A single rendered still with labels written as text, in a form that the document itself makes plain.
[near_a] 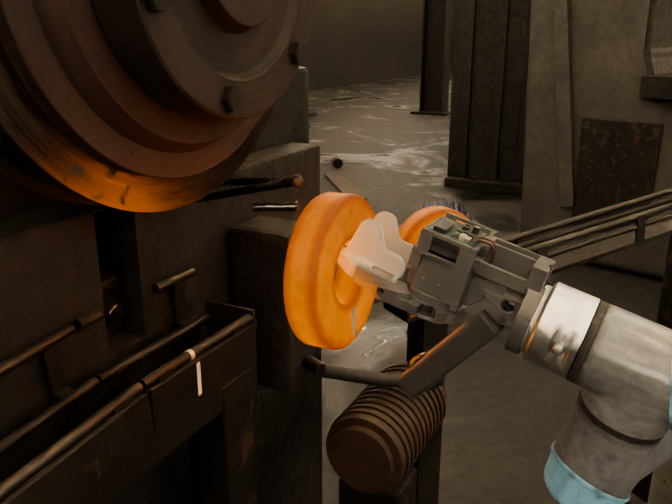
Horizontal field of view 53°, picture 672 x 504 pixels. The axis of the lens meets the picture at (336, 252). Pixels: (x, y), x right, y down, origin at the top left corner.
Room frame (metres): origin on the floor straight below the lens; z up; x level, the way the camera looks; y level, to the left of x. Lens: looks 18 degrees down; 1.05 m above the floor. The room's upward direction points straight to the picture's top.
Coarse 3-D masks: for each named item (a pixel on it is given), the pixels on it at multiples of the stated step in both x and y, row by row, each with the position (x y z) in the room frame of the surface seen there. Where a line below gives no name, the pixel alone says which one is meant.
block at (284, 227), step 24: (264, 216) 0.95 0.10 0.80; (240, 240) 0.89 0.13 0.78; (264, 240) 0.87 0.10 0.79; (288, 240) 0.86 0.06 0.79; (240, 264) 0.89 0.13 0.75; (264, 264) 0.87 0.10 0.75; (240, 288) 0.89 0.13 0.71; (264, 288) 0.87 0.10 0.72; (264, 312) 0.87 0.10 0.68; (264, 336) 0.87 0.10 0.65; (288, 336) 0.86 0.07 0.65; (264, 360) 0.87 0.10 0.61; (288, 360) 0.86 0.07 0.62; (264, 384) 0.88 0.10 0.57; (288, 384) 0.86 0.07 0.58
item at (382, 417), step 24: (360, 408) 0.88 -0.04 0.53; (384, 408) 0.88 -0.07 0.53; (408, 408) 0.90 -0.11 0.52; (432, 408) 0.93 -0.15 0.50; (336, 432) 0.86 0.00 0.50; (360, 432) 0.83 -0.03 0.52; (384, 432) 0.83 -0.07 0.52; (408, 432) 0.85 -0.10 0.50; (432, 432) 0.92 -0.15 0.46; (336, 456) 0.85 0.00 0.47; (360, 456) 0.83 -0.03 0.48; (384, 456) 0.82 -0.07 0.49; (408, 456) 0.83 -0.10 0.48; (360, 480) 0.83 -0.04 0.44; (384, 480) 0.81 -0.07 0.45; (408, 480) 0.88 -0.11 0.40
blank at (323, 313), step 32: (320, 224) 0.60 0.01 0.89; (352, 224) 0.65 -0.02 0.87; (288, 256) 0.59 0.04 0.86; (320, 256) 0.59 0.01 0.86; (288, 288) 0.58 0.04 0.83; (320, 288) 0.58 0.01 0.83; (352, 288) 0.66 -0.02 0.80; (288, 320) 0.59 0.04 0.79; (320, 320) 0.58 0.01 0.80; (352, 320) 0.64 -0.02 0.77
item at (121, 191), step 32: (0, 64) 0.52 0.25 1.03; (0, 96) 0.51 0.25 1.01; (0, 128) 0.51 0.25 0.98; (32, 128) 0.53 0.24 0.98; (256, 128) 0.81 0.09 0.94; (32, 160) 0.53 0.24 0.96; (64, 160) 0.56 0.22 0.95; (96, 160) 0.59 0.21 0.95; (224, 160) 0.75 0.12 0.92; (96, 192) 0.58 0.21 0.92; (128, 192) 0.62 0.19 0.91; (160, 192) 0.66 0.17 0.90; (192, 192) 0.70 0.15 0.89
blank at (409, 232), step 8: (424, 208) 1.06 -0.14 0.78; (432, 208) 1.06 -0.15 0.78; (440, 208) 1.06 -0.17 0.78; (448, 208) 1.07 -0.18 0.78; (416, 216) 1.05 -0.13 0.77; (424, 216) 1.04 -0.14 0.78; (432, 216) 1.04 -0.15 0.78; (440, 216) 1.05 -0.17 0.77; (464, 216) 1.07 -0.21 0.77; (408, 224) 1.04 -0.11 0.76; (416, 224) 1.03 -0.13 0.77; (424, 224) 1.03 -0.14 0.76; (464, 224) 1.07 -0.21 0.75; (400, 232) 1.04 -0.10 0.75; (408, 232) 1.02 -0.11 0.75; (416, 232) 1.03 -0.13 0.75; (408, 240) 1.02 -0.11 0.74; (416, 240) 1.03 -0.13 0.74
